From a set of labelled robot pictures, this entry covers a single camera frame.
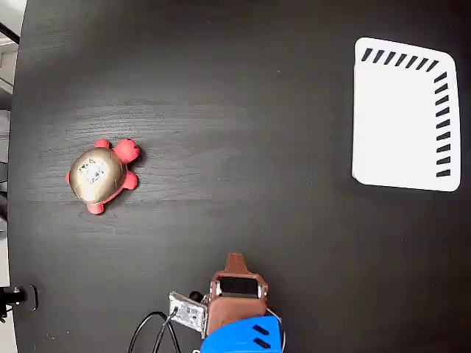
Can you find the bare circuit board wrist camera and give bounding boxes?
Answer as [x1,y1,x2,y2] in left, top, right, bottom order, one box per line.
[168,290,209,339]

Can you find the white slotted tray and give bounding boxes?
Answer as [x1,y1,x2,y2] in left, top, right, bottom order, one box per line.
[351,36,462,193]

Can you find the white red servo wires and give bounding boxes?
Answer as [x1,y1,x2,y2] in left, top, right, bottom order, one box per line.
[265,307,286,350]

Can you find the black metal bar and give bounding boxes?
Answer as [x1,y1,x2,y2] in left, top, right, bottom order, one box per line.
[0,21,21,45]

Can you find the black table clamp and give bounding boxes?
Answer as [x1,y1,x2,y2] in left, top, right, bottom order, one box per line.
[0,285,39,312]

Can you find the red turtle toy gold shell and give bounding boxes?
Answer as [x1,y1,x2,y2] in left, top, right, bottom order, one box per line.
[65,138,143,216]

